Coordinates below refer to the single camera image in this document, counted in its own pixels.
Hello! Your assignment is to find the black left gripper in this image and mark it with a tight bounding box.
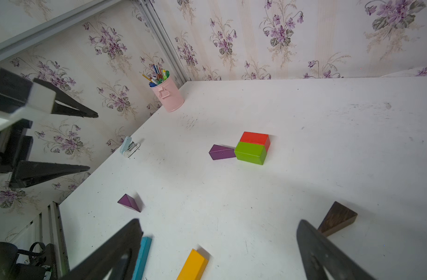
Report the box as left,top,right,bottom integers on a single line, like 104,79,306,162
0,68,99,189

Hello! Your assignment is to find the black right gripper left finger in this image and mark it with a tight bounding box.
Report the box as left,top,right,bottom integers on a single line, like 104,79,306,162
62,219,143,280

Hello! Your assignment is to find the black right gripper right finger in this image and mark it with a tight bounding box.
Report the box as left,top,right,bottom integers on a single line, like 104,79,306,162
296,219,373,280

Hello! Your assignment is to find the brown triangle block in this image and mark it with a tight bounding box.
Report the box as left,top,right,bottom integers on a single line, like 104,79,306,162
317,201,358,237

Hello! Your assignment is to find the green rectangular block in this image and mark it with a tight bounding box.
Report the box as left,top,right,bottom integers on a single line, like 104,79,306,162
234,142,267,165

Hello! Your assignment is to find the red rectangular block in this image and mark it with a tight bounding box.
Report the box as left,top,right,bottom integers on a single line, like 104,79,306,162
240,132,271,151

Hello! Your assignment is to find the teal long block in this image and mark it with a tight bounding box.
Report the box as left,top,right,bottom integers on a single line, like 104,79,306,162
132,236,152,280

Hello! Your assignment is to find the yellow long block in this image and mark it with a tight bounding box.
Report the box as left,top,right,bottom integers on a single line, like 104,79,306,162
177,249,208,280

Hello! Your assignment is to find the coloured pens bunch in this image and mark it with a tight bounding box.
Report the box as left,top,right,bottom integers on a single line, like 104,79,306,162
142,64,170,88

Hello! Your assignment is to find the pink pen cup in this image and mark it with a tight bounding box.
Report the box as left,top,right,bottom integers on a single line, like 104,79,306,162
151,77,184,112

